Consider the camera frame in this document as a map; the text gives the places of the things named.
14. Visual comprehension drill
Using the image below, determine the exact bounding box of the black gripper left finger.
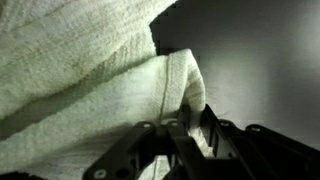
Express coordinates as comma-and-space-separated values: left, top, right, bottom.
82, 105, 211, 180

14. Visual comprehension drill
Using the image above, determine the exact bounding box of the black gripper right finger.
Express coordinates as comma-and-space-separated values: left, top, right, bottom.
200, 104, 320, 180

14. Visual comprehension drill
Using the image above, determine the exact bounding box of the white towel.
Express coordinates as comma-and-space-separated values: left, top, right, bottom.
0, 0, 205, 180

